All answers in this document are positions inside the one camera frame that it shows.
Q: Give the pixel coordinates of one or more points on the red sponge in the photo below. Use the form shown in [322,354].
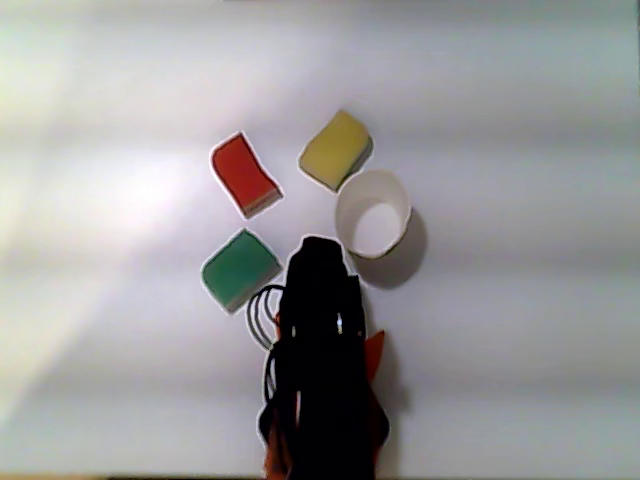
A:
[244,175]

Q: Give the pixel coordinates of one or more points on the white paper cup green tape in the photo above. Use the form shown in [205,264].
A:
[372,220]

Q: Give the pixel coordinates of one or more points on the green sponge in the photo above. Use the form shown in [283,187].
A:
[237,270]

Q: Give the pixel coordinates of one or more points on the yellow sponge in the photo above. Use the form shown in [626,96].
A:
[332,150]

